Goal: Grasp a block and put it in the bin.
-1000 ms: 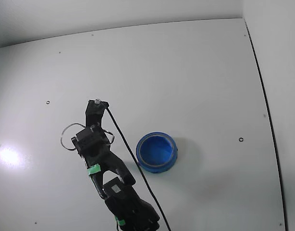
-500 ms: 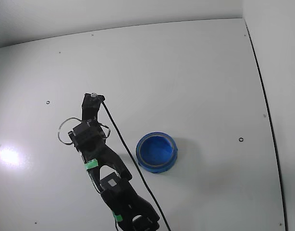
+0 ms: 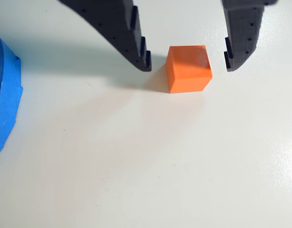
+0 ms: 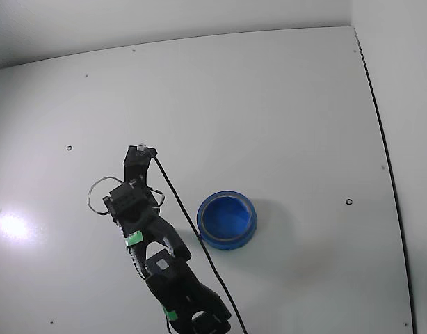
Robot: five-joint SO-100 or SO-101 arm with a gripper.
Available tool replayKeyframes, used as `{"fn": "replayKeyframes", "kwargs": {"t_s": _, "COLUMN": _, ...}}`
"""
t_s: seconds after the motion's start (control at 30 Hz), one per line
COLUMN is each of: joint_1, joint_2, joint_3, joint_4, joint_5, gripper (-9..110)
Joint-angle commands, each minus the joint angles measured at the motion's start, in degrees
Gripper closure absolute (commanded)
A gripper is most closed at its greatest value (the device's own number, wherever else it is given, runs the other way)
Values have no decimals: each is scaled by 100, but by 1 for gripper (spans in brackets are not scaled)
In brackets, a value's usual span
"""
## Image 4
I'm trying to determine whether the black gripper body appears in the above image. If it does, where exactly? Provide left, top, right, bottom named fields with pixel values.
left=102, top=180, right=159, bottom=231

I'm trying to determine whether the blue masking tape roll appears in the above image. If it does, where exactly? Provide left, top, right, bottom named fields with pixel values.
left=195, top=189, right=259, bottom=251

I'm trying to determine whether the thin grey servo wire loop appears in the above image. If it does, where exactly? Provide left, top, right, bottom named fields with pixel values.
left=87, top=176, right=126, bottom=215
left=149, top=187, right=166, bottom=207

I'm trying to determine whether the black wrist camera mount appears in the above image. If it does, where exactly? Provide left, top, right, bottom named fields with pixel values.
left=124, top=143, right=158, bottom=184

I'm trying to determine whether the black camera cable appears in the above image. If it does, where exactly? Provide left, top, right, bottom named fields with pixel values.
left=151, top=152, right=249, bottom=334

